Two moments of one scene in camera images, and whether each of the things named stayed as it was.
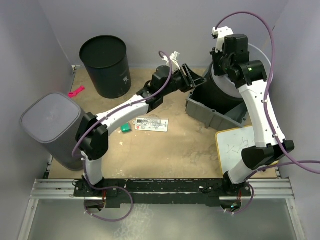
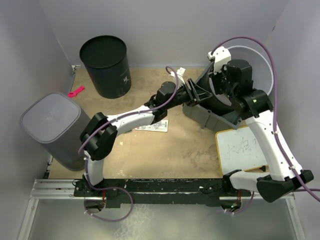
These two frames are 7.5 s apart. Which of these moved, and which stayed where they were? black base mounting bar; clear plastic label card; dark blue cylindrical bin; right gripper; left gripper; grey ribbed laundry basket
Moved: left gripper; right gripper
Stayed: clear plastic label card; grey ribbed laundry basket; dark blue cylindrical bin; black base mounting bar
